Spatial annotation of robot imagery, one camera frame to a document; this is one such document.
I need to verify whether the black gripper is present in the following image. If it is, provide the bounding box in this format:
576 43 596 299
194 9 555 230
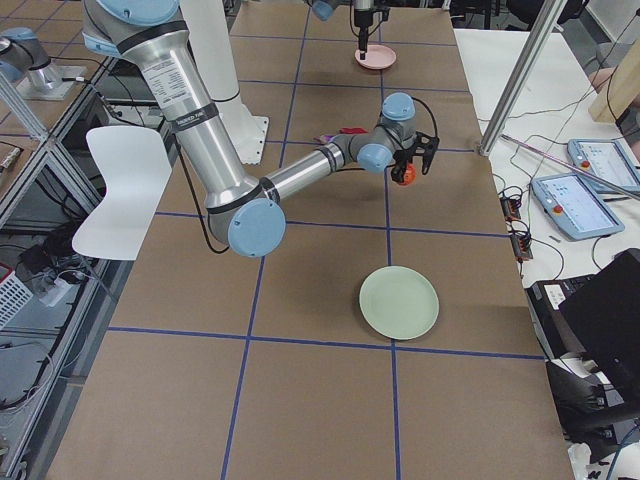
353 0 375 55
391 137 419 182

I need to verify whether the red chili pepper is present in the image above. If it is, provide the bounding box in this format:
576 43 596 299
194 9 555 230
339 127 369 135

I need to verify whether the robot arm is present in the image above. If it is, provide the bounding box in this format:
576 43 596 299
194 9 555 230
82 1 425 257
306 0 389 60

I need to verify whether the pink plate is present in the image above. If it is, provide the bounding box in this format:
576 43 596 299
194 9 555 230
354 44 397 71

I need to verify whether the purple eggplant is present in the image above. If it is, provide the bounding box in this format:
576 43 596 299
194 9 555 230
314 134 339 145

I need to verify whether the light green plate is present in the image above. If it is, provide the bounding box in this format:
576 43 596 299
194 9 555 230
359 266 439 341

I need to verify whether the near teach pendant tablet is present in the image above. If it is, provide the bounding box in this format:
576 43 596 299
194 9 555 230
531 174 625 241

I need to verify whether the teach pendant tablet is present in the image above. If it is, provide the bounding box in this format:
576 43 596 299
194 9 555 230
531 174 625 241
567 139 639 193

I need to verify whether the far teach pendant tablet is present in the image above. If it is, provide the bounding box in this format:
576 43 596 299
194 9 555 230
567 139 639 193

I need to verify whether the black equipment case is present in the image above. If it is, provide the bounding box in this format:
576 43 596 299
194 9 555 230
526 248 639 459

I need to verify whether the white plastic chair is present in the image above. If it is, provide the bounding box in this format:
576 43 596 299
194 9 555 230
72 125 172 261

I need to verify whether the white plastic basket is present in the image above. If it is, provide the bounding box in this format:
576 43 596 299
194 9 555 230
0 264 33 329

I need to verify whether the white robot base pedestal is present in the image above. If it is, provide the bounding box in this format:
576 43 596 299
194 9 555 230
179 0 269 165

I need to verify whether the aluminium frame post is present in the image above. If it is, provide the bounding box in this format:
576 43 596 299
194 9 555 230
478 0 567 157

